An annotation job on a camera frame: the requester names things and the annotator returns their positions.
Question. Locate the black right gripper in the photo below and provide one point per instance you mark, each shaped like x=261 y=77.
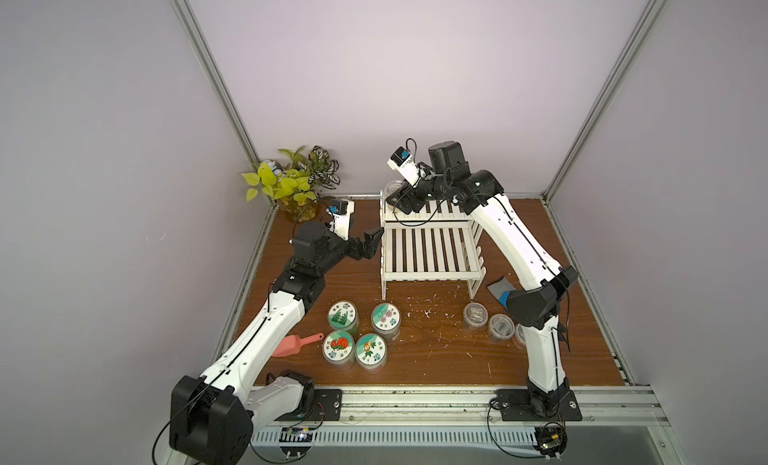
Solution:
x=407 y=198

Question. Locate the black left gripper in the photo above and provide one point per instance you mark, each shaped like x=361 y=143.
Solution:
x=363 y=249

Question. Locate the clear seed container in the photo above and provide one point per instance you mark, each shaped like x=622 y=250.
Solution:
x=501 y=327
x=475 y=315
x=519 y=338

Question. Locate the clear container red seeds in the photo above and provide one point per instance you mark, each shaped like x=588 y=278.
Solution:
x=391 y=191

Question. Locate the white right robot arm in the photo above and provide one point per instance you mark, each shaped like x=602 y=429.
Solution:
x=544 y=283

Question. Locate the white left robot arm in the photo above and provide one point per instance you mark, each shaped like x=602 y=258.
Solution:
x=214 y=416

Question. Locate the white wooden slatted shelf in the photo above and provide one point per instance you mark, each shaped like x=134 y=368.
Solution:
x=438 y=243

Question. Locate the jar with tree lid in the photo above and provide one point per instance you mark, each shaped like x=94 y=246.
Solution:
x=343 y=316

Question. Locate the green potted plant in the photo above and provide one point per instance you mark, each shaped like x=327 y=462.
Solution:
x=296 y=184

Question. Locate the jar with strawberry lid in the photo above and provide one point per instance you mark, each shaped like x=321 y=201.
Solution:
x=338 y=350

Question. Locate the jar with orange flower lid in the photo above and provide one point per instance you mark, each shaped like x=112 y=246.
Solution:
x=371 y=352

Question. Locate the pink plastic scoop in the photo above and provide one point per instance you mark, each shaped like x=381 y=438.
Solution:
x=292 y=344

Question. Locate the black blue garden glove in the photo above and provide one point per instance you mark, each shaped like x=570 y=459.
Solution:
x=501 y=289

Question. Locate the left controller board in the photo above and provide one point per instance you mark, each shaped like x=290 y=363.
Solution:
x=295 y=442

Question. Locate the controller board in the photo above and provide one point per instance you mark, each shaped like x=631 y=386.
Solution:
x=551 y=440
x=295 y=442

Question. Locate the right controller board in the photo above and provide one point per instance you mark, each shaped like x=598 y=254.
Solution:
x=551 y=440

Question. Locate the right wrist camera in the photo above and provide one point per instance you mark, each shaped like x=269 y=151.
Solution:
x=403 y=162

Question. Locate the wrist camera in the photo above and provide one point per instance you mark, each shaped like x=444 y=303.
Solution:
x=341 y=211
x=403 y=162

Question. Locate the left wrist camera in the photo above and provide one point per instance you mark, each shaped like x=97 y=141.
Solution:
x=341 y=211

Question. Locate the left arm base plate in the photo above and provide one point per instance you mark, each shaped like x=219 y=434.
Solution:
x=326 y=405

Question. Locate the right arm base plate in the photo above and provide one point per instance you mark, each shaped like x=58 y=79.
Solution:
x=522 y=405

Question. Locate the aluminium front rail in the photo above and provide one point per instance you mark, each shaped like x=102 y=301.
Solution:
x=473 y=406

